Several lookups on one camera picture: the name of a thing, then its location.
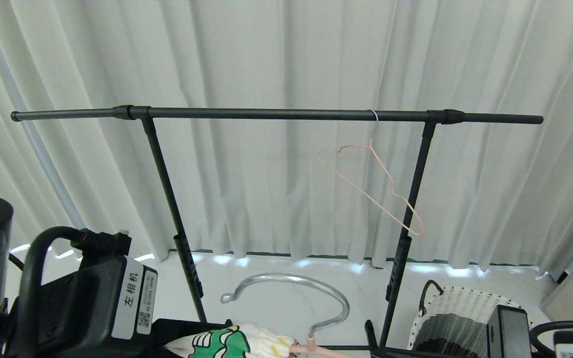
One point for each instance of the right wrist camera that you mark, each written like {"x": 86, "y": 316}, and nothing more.
{"x": 508, "y": 333}

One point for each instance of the black clothes rack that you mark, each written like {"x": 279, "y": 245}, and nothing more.
{"x": 266, "y": 114}

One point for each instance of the white curtain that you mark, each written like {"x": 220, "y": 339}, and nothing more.
{"x": 266, "y": 59}

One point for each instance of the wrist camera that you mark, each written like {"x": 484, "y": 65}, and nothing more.
{"x": 92, "y": 308}
{"x": 508, "y": 333}

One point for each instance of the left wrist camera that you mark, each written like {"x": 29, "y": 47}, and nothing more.
{"x": 92, "y": 308}

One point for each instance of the cream printed garment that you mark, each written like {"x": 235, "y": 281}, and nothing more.
{"x": 227, "y": 343}

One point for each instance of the white laundry basket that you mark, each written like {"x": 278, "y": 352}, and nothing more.
{"x": 465, "y": 308}

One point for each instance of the pink clothes hanger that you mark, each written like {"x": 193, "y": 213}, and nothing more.
{"x": 286, "y": 277}
{"x": 375, "y": 116}

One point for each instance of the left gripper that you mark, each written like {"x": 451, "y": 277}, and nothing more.
{"x": 187, "y": 328}

